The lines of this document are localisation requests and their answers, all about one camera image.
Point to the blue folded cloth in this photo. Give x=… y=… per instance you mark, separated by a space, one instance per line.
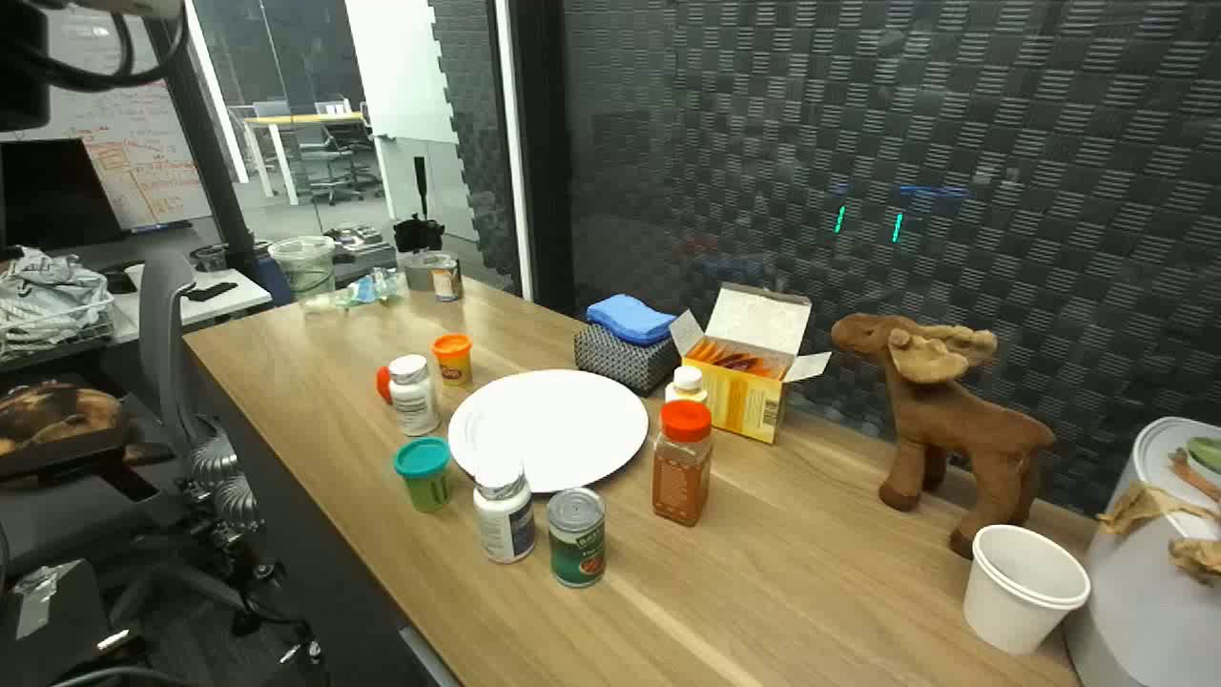
x=631 y=320

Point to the white paper plate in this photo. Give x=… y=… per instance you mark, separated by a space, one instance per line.
x=546 y=425

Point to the large white bucket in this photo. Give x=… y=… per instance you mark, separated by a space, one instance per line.
x=1146 y=614

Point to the gray foam block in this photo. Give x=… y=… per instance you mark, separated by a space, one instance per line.
x=624 y=366

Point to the small black device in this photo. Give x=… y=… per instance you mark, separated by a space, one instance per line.
x=416 y=236

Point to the green tin can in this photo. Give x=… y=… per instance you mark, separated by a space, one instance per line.
x=576 y=548

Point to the orange lid dough tub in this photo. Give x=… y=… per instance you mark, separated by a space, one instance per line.
x=453 y=355

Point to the teal lid dough tub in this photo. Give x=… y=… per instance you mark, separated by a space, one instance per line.
x=425 y=472

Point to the brown moose plush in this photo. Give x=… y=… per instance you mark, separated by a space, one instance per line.
x=955 y=425

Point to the white window frame post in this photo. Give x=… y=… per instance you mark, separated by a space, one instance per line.
x=514 y=126

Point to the clear plastic bag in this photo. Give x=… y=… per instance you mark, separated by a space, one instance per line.
x=359 y=291

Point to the pile of gray clothes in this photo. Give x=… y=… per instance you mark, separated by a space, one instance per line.
x=51 y=308

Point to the orange spice bottle red lid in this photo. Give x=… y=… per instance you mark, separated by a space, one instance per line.
x=679 y=479

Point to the open yellow cardboard box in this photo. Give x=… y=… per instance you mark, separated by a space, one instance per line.
x=747 y=396

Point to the translucent plastic container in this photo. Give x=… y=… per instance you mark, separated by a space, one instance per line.
x=304 y=264

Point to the black metal stand pole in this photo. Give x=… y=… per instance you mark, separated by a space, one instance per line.
x=214 y=156

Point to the brown patterned cushion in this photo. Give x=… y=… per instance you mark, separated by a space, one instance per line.
x=51 y=414

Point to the white paper cup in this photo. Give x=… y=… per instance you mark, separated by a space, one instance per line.
x=1015 y=598

